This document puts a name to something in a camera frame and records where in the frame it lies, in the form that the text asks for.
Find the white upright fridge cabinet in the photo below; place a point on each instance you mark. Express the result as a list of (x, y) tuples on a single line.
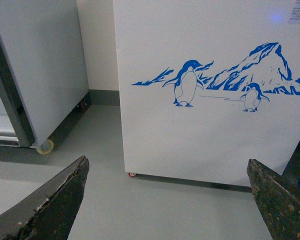
[(43, 74)]

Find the left gripper dark left-camera right finger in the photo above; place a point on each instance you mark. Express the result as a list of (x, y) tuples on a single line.
[(277, 199)]

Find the white chest freezer blue rim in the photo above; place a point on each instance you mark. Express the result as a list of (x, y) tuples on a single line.
[(206, 85)]

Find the left gripper dark left-camera left finger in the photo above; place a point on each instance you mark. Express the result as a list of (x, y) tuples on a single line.
[(49, 212)]

